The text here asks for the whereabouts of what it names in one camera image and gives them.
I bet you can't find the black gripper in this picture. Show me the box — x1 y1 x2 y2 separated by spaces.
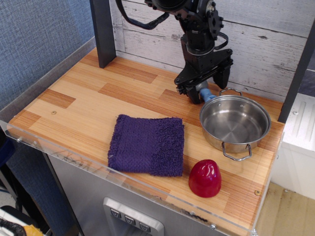
174 49 233 104

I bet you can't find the blue and grey spoon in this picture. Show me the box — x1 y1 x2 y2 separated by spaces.
195 81 216 102

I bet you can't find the stainless steel pot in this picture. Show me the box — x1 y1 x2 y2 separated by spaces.
199 88 271 161

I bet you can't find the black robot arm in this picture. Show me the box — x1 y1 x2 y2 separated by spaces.
145 0 233 104

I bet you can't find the clear acrylic guard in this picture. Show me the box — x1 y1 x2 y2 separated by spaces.
0 39 284 236

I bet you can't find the purple towel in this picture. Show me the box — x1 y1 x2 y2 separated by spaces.
108 115 184 177

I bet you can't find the red plastic pepper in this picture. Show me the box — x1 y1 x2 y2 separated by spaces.
189 159 221 198

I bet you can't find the white side cabinet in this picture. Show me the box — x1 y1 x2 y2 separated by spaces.
271 93 315 199

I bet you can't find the silver control panel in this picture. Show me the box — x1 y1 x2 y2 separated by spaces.
103 197 164 236

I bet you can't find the stainless steel cabinet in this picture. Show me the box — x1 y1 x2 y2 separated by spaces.
45 151 233 236

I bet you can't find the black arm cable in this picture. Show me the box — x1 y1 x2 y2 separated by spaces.
115 0 170 30

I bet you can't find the dark right post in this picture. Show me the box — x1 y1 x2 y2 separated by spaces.
277 0 315 123

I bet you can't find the dark post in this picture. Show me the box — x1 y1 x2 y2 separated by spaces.
277 0 315 123
90 0 116 68

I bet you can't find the dark left post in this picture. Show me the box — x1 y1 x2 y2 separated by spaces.
90 0 116 68

